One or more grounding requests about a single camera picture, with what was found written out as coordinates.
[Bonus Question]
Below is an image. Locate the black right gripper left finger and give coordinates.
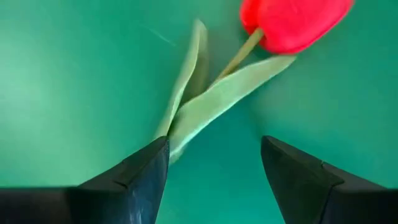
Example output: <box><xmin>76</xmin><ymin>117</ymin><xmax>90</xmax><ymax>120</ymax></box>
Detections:
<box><xmin>0</xmin><ymin>136</ymin><xmax>171</xmax><ymax>224</ymax></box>

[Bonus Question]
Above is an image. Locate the red artificial tulip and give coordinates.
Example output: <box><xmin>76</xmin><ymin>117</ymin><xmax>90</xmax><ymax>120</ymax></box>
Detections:
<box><xmin>154</xmin><ymin>0</ymin><xmax>355</xmax><ymax>166</ymax></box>

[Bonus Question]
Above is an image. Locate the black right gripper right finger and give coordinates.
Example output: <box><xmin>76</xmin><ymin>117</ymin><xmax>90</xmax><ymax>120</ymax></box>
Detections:
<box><xmin>260</xmin><ymin>135</ymin><xmax>398</xmax><ymax>224</ymax></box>

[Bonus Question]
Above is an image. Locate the green table mat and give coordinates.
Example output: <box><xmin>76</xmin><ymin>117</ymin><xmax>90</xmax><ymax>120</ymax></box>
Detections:
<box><xmin>0</xmin><ymin>0</ymin><xmax>398</xmax><ymax>224</ymax></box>

